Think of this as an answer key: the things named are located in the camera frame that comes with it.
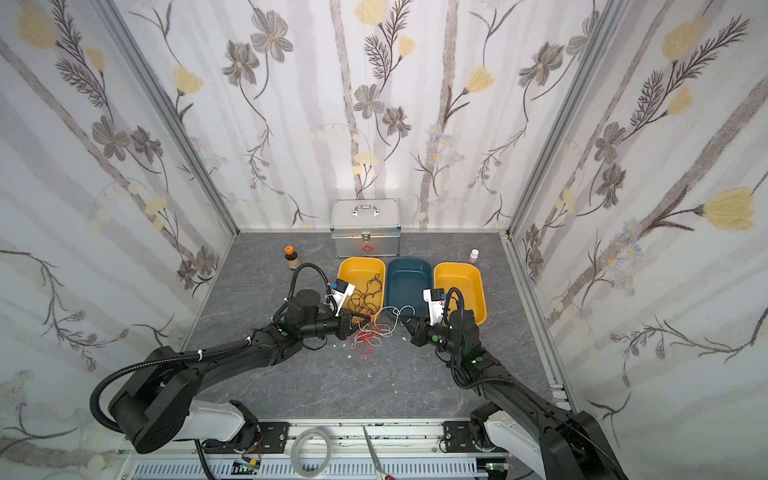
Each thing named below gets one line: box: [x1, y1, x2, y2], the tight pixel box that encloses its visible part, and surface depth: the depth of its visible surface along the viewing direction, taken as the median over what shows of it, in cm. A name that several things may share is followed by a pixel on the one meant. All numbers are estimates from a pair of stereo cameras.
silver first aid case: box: [330, 198, 401, 258], surface depth 109 cm
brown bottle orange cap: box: [284, 245, 300, 270], surface depth 106 cm
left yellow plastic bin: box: [338, 257, 386, 319], surface depth 106 cm
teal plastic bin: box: [384, 258, 433, 318], surface depth 106 cm
